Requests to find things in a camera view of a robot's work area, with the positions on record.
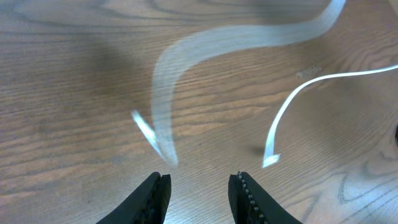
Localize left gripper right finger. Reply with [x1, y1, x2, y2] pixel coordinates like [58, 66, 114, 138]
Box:
[228, 172, 302, 224]

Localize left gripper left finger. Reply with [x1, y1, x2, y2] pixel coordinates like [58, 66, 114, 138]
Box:
[97, 172, 172, 224]

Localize white usb cable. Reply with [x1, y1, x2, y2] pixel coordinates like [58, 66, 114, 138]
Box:
[130, 0, 398, 169]

